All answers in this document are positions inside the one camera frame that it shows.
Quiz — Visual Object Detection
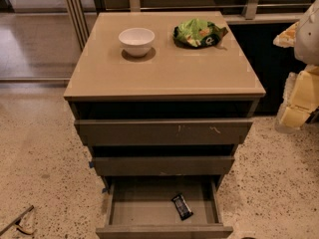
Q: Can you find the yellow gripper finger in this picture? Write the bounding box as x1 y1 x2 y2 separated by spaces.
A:
279 104 310 128
273 22 298 48

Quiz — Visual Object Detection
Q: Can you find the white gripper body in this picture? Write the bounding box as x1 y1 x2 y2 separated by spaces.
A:
289 65 319 114

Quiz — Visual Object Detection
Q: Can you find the dark rxbar blueberry bar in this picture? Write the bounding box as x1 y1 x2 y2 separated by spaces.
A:
171 193 193 220

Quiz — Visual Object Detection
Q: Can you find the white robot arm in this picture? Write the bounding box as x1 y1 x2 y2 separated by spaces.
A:
273 0 319 133

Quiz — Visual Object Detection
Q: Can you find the grey drawer cabinet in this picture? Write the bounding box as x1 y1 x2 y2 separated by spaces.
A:
63 11 267 239

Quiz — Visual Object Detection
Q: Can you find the grey top drawer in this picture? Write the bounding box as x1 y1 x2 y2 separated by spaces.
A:
75 119 252 146

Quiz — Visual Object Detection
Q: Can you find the grey drawer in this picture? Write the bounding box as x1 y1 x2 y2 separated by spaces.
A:
96 176 233 239
92 156 234 176
75 119 252 146

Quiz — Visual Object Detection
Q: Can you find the grey bottom drawer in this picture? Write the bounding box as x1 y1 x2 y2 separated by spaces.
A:
96 176 233 239

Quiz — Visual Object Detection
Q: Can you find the grey middle drawer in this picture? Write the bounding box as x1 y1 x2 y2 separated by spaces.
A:
92 156 234 176

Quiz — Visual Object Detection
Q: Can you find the green chip bag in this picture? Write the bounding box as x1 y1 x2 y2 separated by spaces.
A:
173 18 228 48

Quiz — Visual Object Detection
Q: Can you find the white ceramic bowl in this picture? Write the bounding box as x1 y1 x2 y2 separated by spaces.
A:
119 28 156 58

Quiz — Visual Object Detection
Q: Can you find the metal window frame post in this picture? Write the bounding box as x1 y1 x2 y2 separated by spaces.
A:
65 0 89 50

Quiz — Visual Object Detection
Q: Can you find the floor tool with handle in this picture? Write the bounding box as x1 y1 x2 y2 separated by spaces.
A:
0 205 34 236

